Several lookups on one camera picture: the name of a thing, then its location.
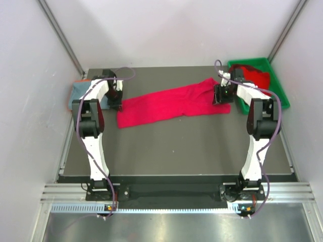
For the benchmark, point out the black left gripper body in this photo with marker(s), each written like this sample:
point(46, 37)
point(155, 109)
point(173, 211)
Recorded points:
point(114, 98)

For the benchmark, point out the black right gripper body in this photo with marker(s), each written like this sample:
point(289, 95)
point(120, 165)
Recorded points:
point(223, 93)

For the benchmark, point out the crimson red t-shirt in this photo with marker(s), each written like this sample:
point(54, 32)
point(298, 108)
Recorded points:
point(191, 100)

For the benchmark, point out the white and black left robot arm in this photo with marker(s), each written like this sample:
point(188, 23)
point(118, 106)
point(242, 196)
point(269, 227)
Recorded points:
point(87, 100)

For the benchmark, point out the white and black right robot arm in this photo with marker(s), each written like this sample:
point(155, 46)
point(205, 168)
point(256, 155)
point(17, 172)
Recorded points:
point(263, 124)

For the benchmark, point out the dark maroon t-shirt in bin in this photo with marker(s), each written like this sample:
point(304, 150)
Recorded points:
point(247, 69)

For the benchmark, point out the folded blue-grey t-shirt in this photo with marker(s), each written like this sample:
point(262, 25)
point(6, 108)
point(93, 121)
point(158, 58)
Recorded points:
point(103, 103)

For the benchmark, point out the bright red t-shirt in bin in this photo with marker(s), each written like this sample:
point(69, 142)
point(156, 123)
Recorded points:
point(261, 79)

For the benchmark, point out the green plastic bin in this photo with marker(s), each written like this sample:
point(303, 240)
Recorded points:
point(262, 64)

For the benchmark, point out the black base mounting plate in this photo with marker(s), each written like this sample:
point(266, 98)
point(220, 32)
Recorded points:
point(174, 196)

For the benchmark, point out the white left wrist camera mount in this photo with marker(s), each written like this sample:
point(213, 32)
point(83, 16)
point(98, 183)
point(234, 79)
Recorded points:
point(118, 85)

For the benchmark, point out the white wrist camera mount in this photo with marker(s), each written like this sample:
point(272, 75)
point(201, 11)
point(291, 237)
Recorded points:
point(225, 78)
point(118, 85)

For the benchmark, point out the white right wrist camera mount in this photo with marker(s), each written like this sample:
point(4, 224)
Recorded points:
point(225, 78)

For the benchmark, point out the aluminium front frame rail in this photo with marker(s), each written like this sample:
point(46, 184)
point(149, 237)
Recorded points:
point(278, 192)

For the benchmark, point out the left aluminium corner post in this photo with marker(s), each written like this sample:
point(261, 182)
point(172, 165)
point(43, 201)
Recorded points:
point(60, 35)

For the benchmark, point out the aluminium corner post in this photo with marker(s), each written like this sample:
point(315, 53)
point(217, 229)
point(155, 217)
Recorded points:
point(300, 6)
point(60, 35)

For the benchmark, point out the slotted grey cable duct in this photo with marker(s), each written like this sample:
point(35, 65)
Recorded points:
point(90, 208)

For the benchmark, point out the right aluminium corner post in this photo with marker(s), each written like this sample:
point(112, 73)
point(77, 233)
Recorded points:
point(300, 6)

